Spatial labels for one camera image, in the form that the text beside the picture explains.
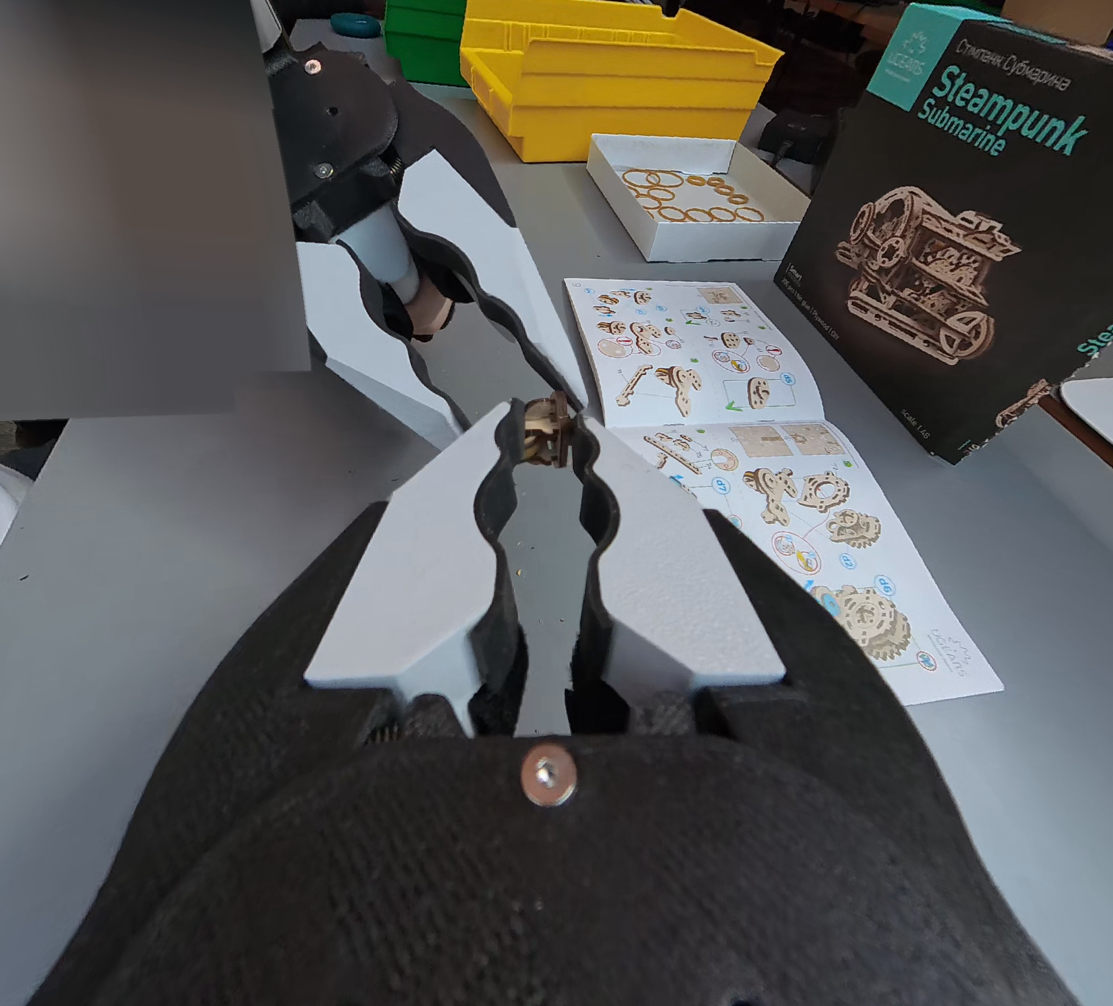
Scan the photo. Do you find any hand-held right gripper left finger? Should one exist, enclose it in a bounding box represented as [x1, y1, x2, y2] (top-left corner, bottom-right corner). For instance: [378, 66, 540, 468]
[304, 401, 530, 738]

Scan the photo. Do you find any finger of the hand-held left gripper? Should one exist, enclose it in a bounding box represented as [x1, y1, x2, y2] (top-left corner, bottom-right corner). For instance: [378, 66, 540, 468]
[296, 241, 478, 453]
[393, 152, 605, 416]

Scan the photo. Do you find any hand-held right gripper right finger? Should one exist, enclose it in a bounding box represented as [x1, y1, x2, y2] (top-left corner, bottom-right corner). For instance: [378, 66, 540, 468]
[567, 413, 789, 736]

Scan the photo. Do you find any small wooden gear assembly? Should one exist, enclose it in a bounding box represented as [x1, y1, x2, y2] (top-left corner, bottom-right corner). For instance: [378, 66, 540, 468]
[519, 395, 577, 470]

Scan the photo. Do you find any grey desk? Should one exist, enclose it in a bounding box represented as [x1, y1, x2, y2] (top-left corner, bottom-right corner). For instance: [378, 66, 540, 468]
[0, 19, 1113, 1006]

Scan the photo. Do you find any person's left hand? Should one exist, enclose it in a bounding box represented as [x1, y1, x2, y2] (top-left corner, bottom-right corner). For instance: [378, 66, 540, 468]
[413, 284, 459, 339]

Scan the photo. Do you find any white instruction booklet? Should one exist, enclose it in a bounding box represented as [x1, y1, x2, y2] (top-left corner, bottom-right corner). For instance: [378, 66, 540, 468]
[563, 277, 1005, 707]

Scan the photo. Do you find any yellow plastic bin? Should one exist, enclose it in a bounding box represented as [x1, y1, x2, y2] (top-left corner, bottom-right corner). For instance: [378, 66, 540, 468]
[459, 36, 777, 165]
[463, 0, 785, 81]

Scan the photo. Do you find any white shallow cardboard tray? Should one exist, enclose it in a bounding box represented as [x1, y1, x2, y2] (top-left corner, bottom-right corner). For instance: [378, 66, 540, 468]
[587, 133, 814, 263]

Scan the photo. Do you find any pile of wooden rings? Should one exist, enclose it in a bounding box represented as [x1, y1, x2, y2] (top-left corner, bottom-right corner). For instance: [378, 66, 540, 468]
[621, 166, 770, 224]

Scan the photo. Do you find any black power adapter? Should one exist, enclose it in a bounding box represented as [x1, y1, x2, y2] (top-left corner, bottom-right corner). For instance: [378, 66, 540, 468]
[759, 108, 840, 159]

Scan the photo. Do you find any black model kit box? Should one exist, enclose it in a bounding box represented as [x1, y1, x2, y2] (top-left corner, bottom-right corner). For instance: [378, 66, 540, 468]
[772, 1, 1113, 466]

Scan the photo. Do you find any white flat stand base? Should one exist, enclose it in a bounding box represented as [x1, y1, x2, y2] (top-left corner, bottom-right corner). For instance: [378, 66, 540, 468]
[1054, 373, 1113, 452]

